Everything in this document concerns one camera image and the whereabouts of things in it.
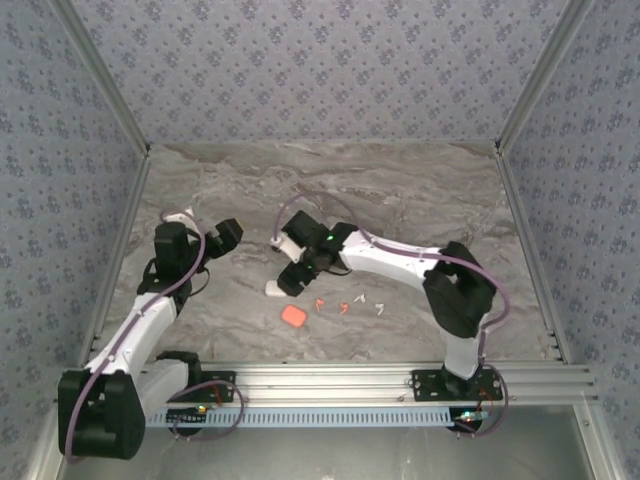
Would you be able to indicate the white earbud charging case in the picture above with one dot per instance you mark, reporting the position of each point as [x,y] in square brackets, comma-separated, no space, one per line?
[272,289]

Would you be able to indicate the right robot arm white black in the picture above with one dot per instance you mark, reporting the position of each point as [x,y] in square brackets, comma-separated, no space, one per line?
[400,262]

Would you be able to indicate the orange earbud charging case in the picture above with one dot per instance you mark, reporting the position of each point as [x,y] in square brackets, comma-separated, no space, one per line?
[294,316]

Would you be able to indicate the wide aluminium mounting beam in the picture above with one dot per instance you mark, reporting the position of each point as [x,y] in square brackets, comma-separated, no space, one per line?
[325,385]

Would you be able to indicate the small black controller board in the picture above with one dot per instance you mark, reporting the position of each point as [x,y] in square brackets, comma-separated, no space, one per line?
[467,419]
[185,417]

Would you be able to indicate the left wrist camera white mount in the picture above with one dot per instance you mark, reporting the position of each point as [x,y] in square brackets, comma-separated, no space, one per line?
[177,216]

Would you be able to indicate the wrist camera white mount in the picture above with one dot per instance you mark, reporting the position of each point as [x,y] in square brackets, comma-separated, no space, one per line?
[177,216]
[286,246]

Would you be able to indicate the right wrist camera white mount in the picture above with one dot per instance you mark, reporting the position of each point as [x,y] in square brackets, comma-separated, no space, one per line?
[286,246]

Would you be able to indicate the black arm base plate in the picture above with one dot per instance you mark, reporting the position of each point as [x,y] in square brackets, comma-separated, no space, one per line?
[425,387]
[225,378]

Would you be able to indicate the aluminium corner post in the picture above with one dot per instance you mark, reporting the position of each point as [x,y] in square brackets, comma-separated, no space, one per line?
[545,75]
[103,75]

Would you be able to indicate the aluminium lower frame rail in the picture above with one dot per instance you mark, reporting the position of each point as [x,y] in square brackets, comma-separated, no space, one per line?
[45,465]
[597,445]

